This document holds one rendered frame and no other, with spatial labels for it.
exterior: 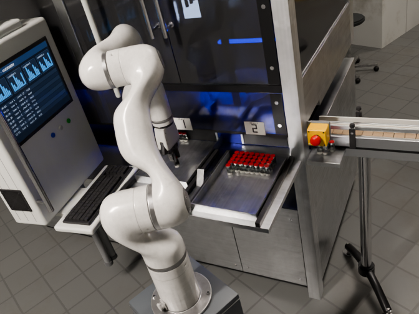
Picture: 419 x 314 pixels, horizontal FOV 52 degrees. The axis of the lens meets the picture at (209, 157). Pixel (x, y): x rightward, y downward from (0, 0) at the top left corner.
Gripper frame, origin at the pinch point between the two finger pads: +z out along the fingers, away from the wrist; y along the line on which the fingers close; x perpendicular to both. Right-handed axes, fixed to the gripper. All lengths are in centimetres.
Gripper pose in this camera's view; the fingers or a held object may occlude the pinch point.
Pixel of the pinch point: (174, 154)
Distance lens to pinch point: 176.4
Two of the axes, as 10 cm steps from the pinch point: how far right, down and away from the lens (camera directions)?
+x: 8.8, 0.8, -4.6
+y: -4.2, 5.9, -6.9
